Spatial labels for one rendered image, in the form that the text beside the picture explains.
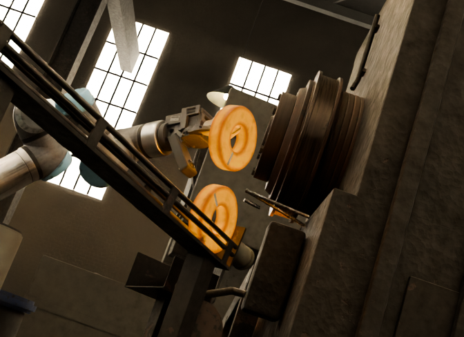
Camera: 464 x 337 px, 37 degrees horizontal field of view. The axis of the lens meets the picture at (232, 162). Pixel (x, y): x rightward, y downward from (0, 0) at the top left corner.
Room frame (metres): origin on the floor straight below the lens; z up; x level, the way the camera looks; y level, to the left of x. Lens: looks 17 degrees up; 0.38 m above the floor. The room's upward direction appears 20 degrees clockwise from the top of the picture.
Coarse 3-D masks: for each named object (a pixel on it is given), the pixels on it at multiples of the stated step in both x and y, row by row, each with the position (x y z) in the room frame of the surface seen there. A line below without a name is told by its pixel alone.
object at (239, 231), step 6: (240, 228) 1.60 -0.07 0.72; (234, 234) 1.60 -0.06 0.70; (240, 234) 1.59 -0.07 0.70; (234, 240) 1.60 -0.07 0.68; (240, 240) 1.59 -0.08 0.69; (222, 252) 1.61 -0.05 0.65; (234, 252) 1.59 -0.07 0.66; (234, 258) 1.59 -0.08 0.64; (228, 264) 1.59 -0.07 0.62; (228, 270) 1.59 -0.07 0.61
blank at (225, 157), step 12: (228, 108) 1.51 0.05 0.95; (240, 108) 1.52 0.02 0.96; (216, 120) 1.50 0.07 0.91; (228, 120) 1.50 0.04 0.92; (240, 120) 1.54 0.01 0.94; (252, 120) 1.57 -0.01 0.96; (216, 132) 1.50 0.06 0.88; (228, 132) 1.51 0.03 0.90; (240, 132) 1.58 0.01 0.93; (252, 132) 1.58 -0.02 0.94; (216, 144) 1.51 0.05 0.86; (228, 144) 1.53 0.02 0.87; (240, 144) 1.59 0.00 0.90; (252, 144) 1.60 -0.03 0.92; (216, 156) 1.53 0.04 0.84; (228, 156) 1.54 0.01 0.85; (240, 156) 1.57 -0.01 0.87; (228, 168) 1.56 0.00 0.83; (240, 168) 1.59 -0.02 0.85
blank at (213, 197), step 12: (204, 192) 1.49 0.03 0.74; (216, 192) 1.50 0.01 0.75; (228, 192) 1.53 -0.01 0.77; (204, 204) 1.48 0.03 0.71; (216, 204) 1.51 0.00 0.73; (228, 204) 1.55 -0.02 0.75; (216, 216) 1.58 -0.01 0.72; (228, 216) 1.57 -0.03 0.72; (192, 228) 1.50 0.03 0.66; (228, 228) 1.58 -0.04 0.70; (204, 240) 1.52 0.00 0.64; (216, 252) 1.57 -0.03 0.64
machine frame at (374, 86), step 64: (448, 0) 1.54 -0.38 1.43; (384, 64) 1.72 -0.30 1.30; (448, 64) 1.52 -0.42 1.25; (384, 128) 1.55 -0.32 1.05; (448, 128) 1.55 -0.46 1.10; (384, 192) 1.55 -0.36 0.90; (448, 192) 1.55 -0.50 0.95; (320, 256) 1.55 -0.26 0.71; (384, 256) 1.52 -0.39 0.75; (448, 256) 1.54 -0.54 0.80; (320, 320) 1.55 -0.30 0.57; (384, 320) 1.55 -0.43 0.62; (448, 320) 1.53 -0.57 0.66
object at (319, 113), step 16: (320, 80) 1.85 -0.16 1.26; (336, 80) 1.91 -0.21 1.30; (320, 96) 1.83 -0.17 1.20; (320, 112) 1.81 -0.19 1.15; (304, 128) 1.80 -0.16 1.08; (320, 128) 1.81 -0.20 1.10; (304, 144) 1.82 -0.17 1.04; (320, 144) 1.82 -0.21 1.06; (304, 160) 1.84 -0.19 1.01; (288, 176) 1.86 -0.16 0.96; (304, 176) 1.86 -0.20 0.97; (288, 192) 1.91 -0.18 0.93
